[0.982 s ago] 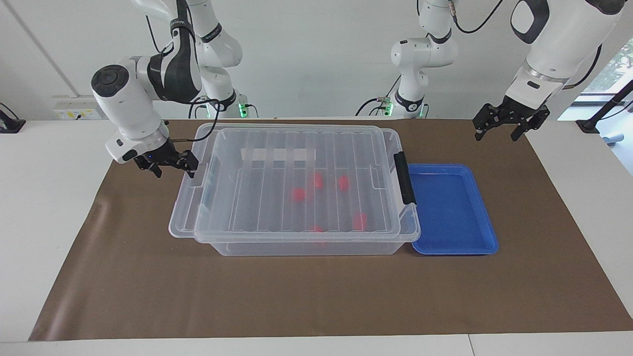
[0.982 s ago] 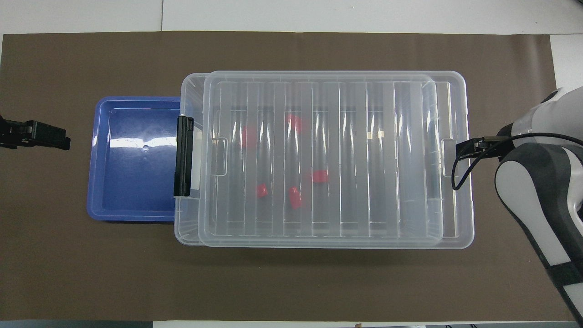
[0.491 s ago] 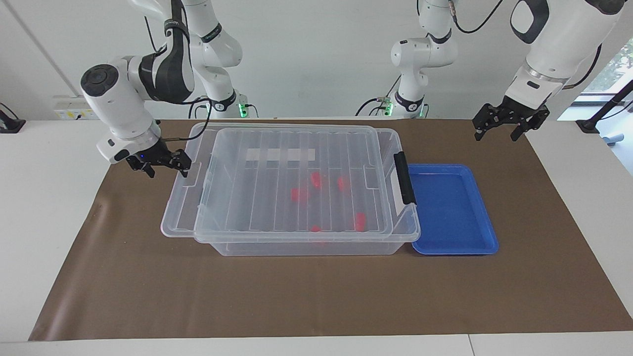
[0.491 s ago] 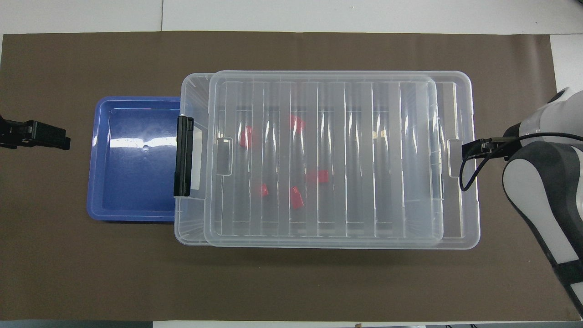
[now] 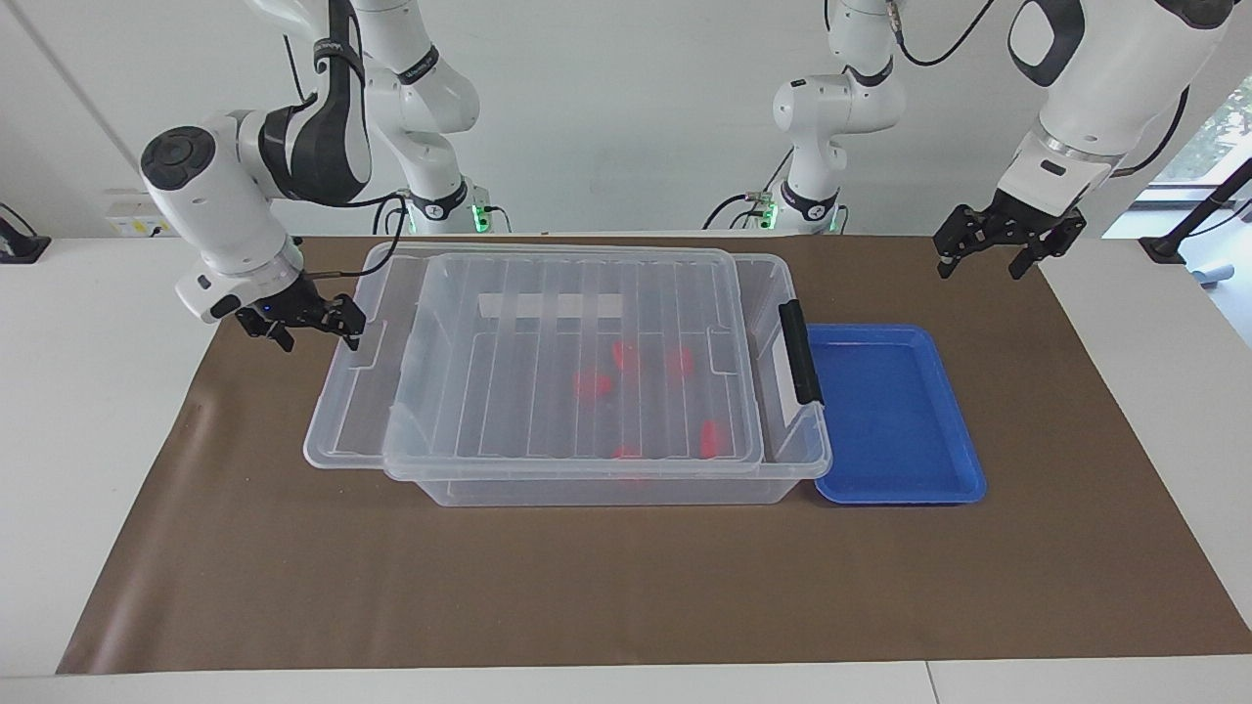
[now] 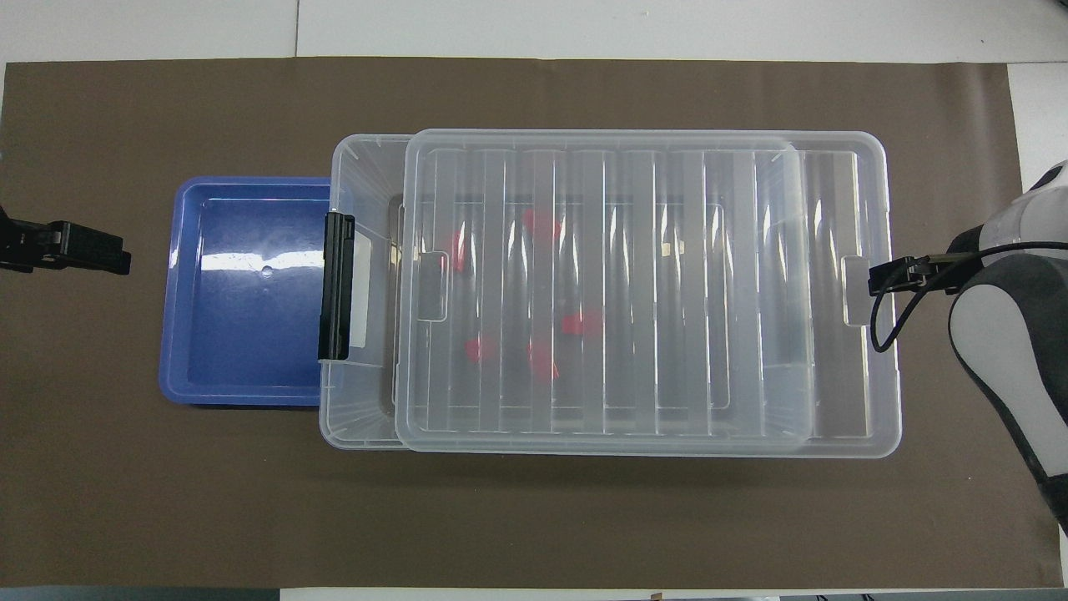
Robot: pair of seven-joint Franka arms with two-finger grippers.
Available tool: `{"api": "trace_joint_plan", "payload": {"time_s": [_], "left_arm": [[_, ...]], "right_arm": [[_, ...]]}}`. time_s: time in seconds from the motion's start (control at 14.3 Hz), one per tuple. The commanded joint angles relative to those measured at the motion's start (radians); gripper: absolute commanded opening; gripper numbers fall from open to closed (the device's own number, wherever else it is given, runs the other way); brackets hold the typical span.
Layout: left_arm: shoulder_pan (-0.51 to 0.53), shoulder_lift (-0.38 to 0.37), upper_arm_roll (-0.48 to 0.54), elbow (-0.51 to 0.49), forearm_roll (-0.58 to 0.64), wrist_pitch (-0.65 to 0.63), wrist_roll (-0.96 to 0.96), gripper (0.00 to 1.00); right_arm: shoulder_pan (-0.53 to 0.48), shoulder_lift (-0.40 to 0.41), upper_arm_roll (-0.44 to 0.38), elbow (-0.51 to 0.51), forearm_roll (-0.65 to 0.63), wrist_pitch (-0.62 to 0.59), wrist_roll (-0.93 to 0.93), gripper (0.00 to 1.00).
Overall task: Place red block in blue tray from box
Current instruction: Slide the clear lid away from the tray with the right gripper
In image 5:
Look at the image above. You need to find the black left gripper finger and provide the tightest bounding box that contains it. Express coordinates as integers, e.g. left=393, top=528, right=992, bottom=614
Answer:
left=1010, top=240, right=1062, bottom=281
left=934, top=210, right=979, bottom=280

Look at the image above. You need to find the clear ribbed box lid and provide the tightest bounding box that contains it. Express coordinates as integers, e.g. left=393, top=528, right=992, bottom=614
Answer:
left=303, top=242, right=766, bottom=482

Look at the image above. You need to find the blue plastic tray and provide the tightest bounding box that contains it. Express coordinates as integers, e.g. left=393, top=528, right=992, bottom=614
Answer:
left=804, top=324, right=987, bottom=506

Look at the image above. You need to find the clear plastic storage box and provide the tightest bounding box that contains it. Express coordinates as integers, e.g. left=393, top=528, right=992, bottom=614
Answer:
left=383, top=249, right=832, bottom=507

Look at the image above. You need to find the window with green trees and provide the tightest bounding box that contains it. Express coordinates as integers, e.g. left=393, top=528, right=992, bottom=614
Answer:
left=1149, top=73, right=1252, bottom=187

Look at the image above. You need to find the brown table mat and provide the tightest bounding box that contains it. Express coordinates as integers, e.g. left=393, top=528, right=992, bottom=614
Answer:
left=57, top=233, right=1252, bottom=676

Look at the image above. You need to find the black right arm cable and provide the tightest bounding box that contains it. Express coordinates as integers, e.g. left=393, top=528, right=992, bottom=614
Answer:
left=284, top=34, right=412, bottom=280

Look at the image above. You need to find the black camera stand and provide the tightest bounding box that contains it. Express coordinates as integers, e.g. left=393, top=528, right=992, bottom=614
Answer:
left=1138, top=156, right=1252, bottom=267

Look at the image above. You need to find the white wall power socket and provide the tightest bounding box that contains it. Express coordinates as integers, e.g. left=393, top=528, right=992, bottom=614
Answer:
left=106, top=191, right=179, bottom=238

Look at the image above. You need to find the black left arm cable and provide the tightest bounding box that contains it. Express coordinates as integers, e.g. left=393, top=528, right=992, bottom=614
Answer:
left=885, top=0, right=1190, bottom=179

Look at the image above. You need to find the black box latch handle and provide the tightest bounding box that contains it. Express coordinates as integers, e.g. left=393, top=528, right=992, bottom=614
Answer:
left=779, top=300, right=825, bottom=407

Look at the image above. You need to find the black arm base cable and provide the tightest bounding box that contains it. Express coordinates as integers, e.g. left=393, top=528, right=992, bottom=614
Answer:
left=702, top=147, right=795, bottom=232

